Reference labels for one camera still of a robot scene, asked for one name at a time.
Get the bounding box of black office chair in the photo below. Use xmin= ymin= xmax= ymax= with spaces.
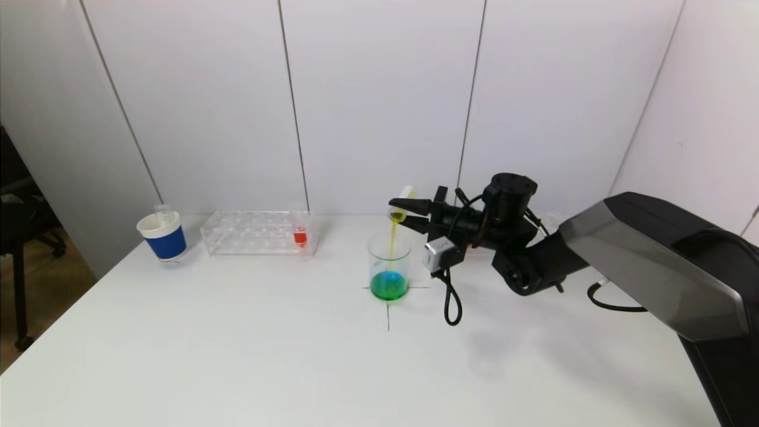
xmin=0 ymin=125 xmax=68 ymax=353

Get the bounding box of clear glass beaker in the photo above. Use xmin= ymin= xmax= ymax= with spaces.
xmin=367 ymin=232 xmax=412 ymax=302

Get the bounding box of white paper cup blue sleeve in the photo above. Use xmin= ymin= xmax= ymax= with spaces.
xmin=136 ymin=211 xmax=189 ymax=263

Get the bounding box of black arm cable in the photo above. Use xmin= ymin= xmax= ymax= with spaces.
xmin=435 ymin=189 xmax=650 ymax=327

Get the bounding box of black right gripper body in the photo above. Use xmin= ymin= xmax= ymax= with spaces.
xmin=428 ymin=186 xmax=484 ymax=243

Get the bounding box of yellow liquid test tube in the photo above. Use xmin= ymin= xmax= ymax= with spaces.
xmin=388 ymin=185 xmax=418 ymax=224

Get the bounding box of red liquid test tube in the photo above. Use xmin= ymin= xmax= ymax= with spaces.
xmin=291 ymin=205 xmax=310 ymax=250

